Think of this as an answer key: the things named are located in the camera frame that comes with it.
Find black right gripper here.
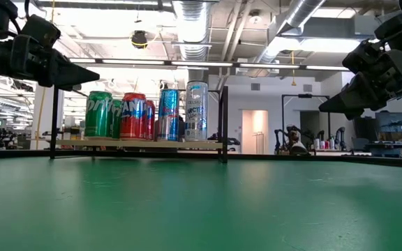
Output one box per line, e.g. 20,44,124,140
318,40,402,121

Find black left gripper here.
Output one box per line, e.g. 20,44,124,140
0,34,101,92

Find green Sprite can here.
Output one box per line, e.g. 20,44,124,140
84,91,114,139
111,99,124,139

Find blue silver Red Bull can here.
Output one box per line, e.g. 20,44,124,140
156,89,181,142

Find white Celsius Arctic can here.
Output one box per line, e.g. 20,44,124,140
185,80,209,142

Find dark monitor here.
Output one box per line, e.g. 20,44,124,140
375,111,402,142

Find person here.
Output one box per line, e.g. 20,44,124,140
286,125,310,156

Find overhead light bar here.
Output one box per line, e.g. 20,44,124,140
57,57,352,74

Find green table mat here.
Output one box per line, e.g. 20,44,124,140
0,155,402,251

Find black metal frame stand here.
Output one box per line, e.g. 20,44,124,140
281,93,330,154

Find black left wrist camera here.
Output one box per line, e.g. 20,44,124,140
21,14,61,50

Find wooden shelf with black frame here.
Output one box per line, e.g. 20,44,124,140
49,85,229,164

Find black overhead camera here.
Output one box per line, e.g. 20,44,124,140
131,30,149,49

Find silver ventilation duct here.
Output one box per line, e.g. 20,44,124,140
172,0,219,83
256,0,327,67

